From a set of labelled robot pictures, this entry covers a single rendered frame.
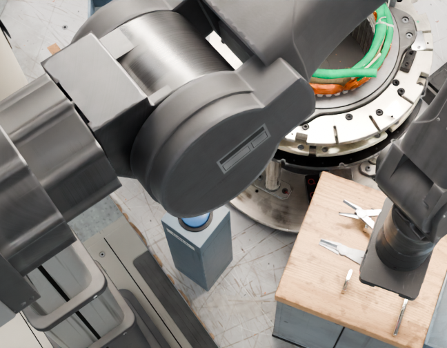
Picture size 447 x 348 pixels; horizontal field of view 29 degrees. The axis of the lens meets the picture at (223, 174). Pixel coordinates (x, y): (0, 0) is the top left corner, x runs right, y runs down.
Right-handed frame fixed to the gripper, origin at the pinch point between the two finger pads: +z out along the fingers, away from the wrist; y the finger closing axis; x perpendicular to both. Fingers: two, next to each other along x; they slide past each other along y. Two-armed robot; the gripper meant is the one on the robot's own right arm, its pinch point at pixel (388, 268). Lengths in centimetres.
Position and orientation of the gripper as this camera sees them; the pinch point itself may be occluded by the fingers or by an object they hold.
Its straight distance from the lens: 104.6
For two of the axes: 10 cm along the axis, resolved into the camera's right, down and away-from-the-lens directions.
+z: 0.1, 3.7, 9.3
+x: -9.3, -3.3, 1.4
